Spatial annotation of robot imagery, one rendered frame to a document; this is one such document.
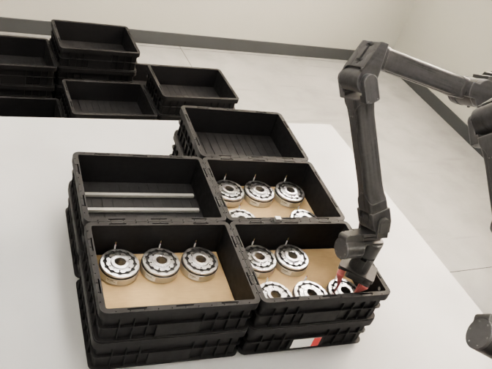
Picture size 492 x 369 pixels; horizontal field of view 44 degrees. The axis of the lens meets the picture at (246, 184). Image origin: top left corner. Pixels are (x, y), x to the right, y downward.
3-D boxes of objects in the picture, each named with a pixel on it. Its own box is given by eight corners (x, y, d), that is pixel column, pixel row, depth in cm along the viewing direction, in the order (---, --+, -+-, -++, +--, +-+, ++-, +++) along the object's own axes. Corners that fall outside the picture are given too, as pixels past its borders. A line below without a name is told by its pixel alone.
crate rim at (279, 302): (344, 225, 191) (347, 220, 190) (389, 299, 170) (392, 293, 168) (225, 227, 174) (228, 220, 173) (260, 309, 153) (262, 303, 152)
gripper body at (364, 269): (370, 286, 166) (381, 267, 162) (336, 269, 168) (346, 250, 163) (375, 272, 171) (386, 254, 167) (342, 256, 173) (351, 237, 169)
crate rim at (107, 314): (225, 227, 174) (228, 220, 173) (259, 309, 153) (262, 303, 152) (83, 228, 158) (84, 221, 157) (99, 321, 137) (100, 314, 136)
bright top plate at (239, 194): (238, 181, 202) (239, 179, 202) (247, 201, 195) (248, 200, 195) (209, 180, 198) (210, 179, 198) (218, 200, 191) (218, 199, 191)
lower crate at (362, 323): (321, 271, 203) (334, 245, 196) (360, 345, 182) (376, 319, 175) (209, 276, 186) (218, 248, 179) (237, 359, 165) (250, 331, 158)
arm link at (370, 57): (375, 33, 140) (350, 31, 148) (357, 91, 142) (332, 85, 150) (500, 83, 162) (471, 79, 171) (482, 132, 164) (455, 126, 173)
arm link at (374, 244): (389, 243, 161) (378, 228, 165) (368, 245, 158) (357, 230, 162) (378, 261, 165) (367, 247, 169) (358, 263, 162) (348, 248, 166)
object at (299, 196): (297, 182, 211) (298, 181, 211) (308, 202, 204) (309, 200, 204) (271, 182, 207) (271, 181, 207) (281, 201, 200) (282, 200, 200)
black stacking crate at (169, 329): (217, 251, 180) (227, 222, 173) (248, 332, 159) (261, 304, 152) (79, 255, 163) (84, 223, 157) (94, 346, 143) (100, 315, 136)
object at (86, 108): (131, 137, 329) (142, 83, 309) (145, 172, 309) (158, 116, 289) (54, 136, 311) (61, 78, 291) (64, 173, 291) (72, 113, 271)
